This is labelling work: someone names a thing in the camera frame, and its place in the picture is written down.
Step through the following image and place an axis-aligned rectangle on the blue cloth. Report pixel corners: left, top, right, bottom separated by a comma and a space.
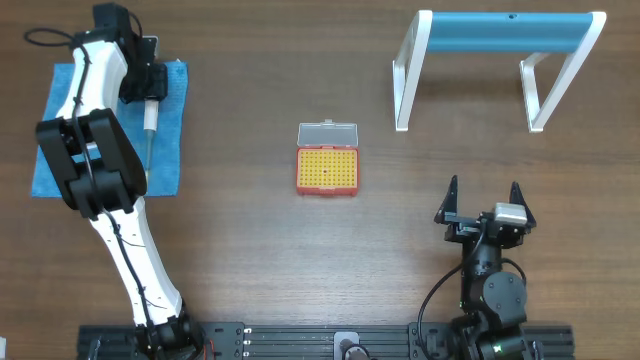
30, 60, 190, 199

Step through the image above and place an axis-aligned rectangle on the mounting rail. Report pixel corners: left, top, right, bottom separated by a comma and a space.
76, 321, 576, 360

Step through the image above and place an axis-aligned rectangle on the white pipette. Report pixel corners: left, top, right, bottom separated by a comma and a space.
142, 98, 161, 182

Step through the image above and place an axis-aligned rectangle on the red and yellow tip box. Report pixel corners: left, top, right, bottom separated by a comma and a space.
295, 118, 361, 198

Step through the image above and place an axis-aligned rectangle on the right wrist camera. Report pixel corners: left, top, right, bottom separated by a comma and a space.
493, 201, 529, 227

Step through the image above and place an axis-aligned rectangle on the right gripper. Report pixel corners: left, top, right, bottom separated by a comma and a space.
433, 174, 538, 249

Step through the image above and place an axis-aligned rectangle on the white and blue stand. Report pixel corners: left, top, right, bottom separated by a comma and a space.
391, 9, 608, 134

